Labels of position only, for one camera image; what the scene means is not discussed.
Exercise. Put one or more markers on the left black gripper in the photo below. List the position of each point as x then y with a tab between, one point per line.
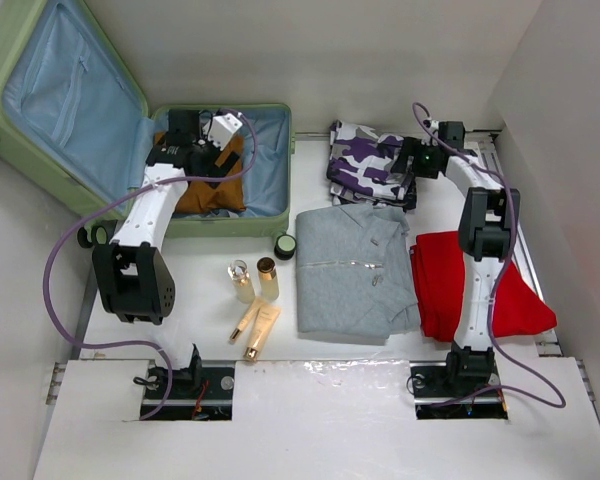
213	169

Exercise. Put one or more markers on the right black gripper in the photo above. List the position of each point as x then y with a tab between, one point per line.
412	147

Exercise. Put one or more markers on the brown garment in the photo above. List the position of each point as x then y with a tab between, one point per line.
204	197

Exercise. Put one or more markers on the purple camouflage garment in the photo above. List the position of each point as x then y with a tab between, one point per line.
359	166

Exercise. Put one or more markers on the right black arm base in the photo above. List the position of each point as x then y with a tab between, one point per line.
437	398

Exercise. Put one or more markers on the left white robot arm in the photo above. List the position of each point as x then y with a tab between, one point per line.
133	279

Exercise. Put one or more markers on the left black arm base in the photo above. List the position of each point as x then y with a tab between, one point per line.
204	400

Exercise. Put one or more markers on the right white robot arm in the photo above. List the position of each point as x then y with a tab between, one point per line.
487	235

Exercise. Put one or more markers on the red folded garment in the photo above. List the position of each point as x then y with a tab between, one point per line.
438	273

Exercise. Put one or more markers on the grey folded polo shirt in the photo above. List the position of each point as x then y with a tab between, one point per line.
353	273

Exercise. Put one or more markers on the gold cap lotion bottle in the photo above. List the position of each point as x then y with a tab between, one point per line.
267	274

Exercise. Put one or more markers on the clear glass perfume bottle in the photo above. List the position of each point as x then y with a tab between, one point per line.
241	280

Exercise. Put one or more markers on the slim beige cosmetic tube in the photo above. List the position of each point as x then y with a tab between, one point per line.
249	316

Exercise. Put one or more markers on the wide beige cosmetic tube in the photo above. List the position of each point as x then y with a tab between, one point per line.
264	323

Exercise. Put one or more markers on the green suitcase blue lining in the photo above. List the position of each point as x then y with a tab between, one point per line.
74	120

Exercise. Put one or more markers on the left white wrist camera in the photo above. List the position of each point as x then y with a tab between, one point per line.
222	129

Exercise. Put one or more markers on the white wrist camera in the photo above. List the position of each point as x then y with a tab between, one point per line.
432	125
222	129

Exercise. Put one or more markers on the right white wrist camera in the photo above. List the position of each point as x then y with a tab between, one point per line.
432	125

